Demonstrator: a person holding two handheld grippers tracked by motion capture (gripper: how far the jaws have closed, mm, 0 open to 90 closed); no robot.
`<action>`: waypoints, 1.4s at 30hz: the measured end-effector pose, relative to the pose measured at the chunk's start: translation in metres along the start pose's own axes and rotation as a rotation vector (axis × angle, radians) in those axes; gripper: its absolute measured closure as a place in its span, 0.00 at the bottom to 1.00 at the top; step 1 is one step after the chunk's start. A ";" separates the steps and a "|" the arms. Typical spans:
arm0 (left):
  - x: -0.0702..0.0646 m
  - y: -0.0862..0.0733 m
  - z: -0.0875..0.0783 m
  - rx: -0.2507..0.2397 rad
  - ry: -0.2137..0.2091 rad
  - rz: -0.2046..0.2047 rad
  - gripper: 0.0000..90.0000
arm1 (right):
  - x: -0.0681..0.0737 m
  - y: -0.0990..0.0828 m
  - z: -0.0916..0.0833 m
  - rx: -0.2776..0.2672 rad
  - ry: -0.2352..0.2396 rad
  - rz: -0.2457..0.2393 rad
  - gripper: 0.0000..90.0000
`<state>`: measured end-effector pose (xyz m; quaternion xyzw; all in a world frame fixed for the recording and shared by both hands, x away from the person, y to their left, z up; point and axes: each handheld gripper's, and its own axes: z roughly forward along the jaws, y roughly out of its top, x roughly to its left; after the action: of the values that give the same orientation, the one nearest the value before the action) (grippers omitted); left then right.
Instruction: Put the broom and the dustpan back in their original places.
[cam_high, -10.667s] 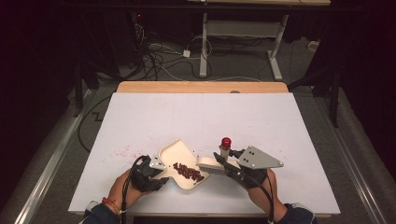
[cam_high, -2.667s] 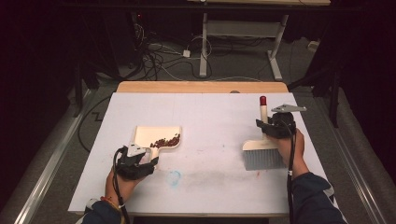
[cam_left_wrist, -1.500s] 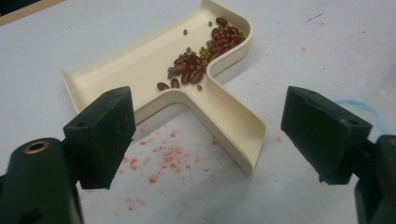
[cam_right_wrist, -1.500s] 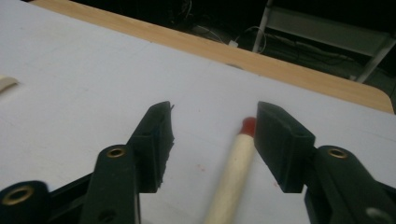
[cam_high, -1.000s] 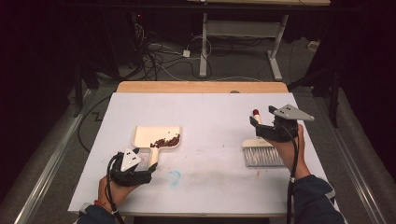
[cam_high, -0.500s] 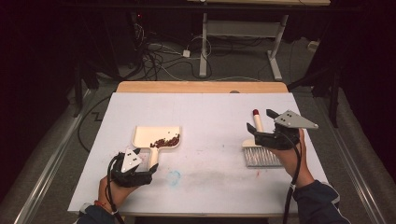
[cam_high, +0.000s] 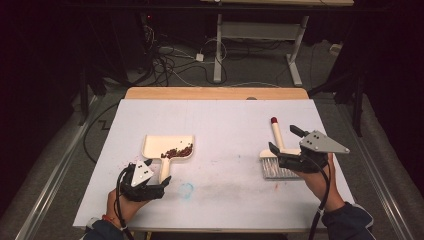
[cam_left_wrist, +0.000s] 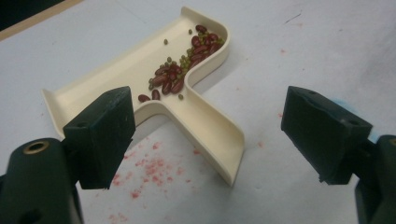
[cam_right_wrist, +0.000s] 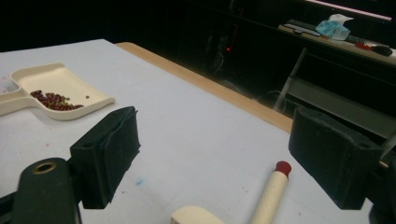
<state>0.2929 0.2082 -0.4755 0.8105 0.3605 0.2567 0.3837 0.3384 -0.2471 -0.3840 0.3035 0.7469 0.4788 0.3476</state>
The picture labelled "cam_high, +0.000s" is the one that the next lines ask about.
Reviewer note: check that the white-legged desk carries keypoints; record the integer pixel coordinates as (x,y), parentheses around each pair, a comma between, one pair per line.
(218,50)

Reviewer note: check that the white power adapter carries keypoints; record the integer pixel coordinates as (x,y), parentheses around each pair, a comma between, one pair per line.
(199,57)

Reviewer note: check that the person's right hand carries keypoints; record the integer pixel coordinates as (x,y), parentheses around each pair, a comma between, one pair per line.
(318,186)

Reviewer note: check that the person's left hand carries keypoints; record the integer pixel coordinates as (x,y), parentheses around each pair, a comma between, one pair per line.
(125,208)

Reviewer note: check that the wooden table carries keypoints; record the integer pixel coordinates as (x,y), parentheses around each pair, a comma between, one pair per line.
(216,93)

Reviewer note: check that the metal floor rail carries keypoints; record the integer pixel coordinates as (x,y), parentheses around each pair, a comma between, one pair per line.
(383,200)
(53,173)

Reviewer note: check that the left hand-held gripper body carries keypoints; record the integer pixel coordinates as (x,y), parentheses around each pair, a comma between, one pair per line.
(141,175)

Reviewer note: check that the black stand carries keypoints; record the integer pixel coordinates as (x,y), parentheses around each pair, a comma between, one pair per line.
(358,106)

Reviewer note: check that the pile of red beans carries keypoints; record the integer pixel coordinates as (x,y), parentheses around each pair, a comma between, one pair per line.
(176,153)

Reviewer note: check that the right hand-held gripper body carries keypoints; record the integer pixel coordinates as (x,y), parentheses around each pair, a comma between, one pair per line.
(321,142)

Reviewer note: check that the white table cover sheet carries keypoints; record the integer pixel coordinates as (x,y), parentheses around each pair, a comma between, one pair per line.
(233,120)

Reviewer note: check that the cream plastic dustpan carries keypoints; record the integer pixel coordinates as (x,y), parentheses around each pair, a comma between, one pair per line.
(156,146)

